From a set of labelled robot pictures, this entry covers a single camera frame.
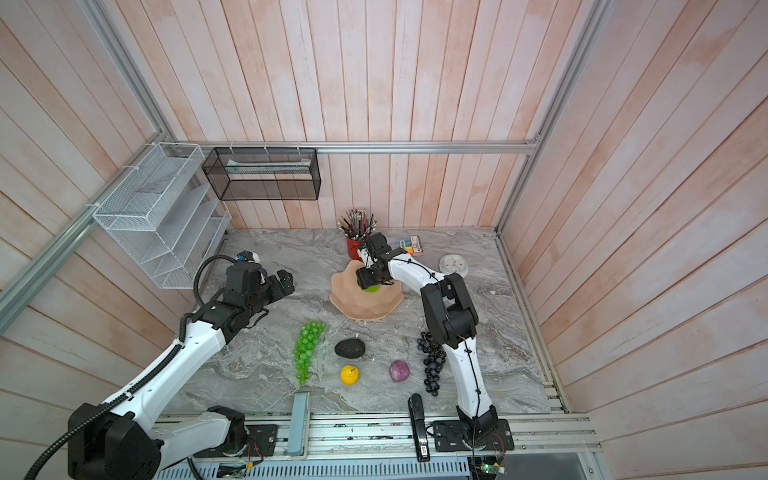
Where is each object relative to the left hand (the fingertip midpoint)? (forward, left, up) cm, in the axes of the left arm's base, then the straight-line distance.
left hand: (280, 286), depth 82 cm
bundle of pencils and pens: (+29, -20, -4) cm, 35 cm away
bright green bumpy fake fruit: (+7, -26, -12) cm, 29 cm away
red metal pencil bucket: (+23, -19, -10) cm, 31 cm away
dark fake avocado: (-13, -20, -13) cm, 27 cm away
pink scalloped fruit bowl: (+7, -17, -18) cm, 26 cm away
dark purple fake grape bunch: (-15, -44, -14) cm, 48 cm away
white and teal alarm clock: (+21, -55, -16) cm, 61 cm away
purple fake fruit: (-19, -33, -13) cm, 41 cm away
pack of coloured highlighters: (+30, -41, -17) cm, 54 cm away
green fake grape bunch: (-8, -7, -13) cm, 17 cm away
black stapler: (-32, -38, -14) cm, 52 cm away
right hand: (+14, -23, -15) cm, 31 cm away
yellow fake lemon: (-20, -20, -13) cm, 31 cm away
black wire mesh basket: (+43, +13, +7) cm, 46 cm away
